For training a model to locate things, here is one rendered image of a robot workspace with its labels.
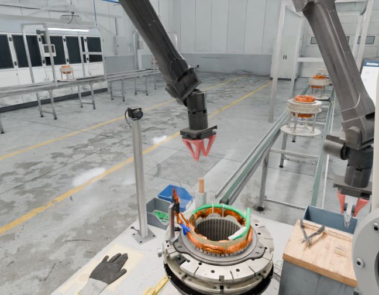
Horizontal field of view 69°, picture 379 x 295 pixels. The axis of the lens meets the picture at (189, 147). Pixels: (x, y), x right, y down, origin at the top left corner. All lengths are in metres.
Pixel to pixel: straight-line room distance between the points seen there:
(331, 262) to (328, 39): 0.59
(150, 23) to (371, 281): 0.57
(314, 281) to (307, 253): 0.08
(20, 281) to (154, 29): 2.21
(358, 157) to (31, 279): 2.29
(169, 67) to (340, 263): 0.70
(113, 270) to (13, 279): 1.47
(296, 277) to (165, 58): 0.71
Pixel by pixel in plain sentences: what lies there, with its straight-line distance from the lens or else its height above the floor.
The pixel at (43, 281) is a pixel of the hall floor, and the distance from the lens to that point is 2.48.
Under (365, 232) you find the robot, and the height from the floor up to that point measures 1.45.
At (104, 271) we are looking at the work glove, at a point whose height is 0.80.
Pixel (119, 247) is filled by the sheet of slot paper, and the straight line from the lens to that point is 1.33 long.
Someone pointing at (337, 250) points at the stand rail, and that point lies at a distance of 0.94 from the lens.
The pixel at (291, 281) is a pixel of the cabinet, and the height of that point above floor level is 0.97.
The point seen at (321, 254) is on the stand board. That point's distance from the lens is 0.92.
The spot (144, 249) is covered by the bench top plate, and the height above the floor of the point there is 0.78.
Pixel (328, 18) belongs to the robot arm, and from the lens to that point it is 0.80.
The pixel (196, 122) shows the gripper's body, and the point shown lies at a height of 1.42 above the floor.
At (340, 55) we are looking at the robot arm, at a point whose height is 1.60.
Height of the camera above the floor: 1.63
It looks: 21 degrees down
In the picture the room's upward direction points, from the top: straight up
